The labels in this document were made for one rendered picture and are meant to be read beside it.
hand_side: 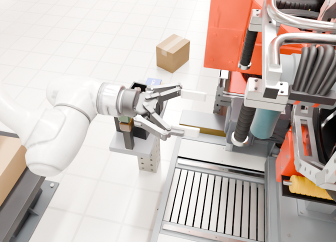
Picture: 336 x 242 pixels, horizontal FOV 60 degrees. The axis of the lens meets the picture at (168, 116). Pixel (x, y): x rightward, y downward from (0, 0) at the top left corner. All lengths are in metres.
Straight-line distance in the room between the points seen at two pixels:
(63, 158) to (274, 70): 0.50
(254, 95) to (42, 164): 0.49
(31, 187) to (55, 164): 0.66
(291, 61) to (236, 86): 0.91
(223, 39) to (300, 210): 0.78
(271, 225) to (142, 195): 0.63
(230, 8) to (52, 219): 1.26
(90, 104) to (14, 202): 0.69
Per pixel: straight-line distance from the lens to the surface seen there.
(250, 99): 0.68
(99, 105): 0.78
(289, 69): 0.84
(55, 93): 0.82
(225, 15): 1.27
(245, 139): 0.80
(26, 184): 1.38
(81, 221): 1.56
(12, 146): 1.38
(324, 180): 0.80
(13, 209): 1.34
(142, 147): 1.17
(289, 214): 1.36
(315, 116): 1.19
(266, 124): 1.14
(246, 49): 1.02
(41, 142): 0.71
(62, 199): 1.64
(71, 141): 0.72
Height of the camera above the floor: 1.38
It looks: 47 degrees down
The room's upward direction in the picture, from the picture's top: straight up
